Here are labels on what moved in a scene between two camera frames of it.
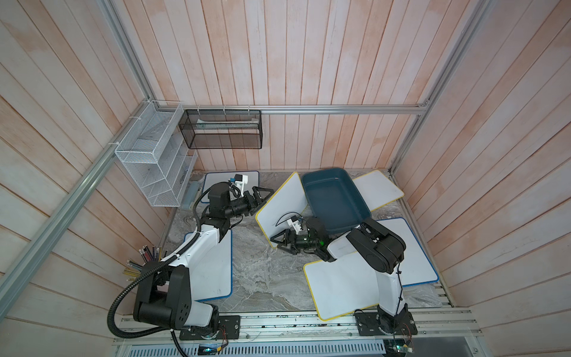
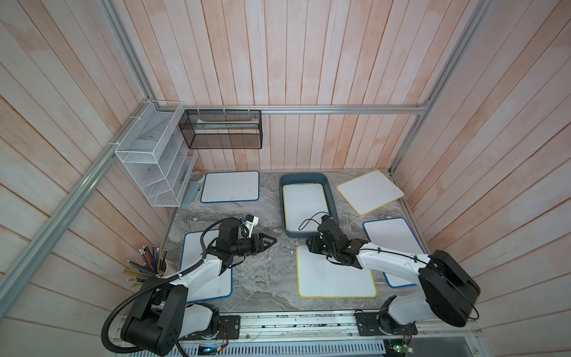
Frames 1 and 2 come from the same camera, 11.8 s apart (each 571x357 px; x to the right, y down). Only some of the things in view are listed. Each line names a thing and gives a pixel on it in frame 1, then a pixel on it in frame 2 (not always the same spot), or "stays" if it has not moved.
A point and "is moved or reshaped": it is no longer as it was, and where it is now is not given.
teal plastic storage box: x=334 y=198 → x=290 y=178
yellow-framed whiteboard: x=378 y=190 stays
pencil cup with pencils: x=132 y=269 stays
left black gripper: x=256 y=206 → x=261 y=245
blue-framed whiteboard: x=212 y=274 stays
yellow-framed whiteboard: x=286 y=201 → x=305 y=204
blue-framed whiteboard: x=212 y=178 stays
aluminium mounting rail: x=320 y=335 stays
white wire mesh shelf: x=157 y=157 stays
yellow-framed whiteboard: x=343 y=285 is moved or reshaped
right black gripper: x=282 y=244 → x=314 y=243
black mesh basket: x=222 y=129 stays
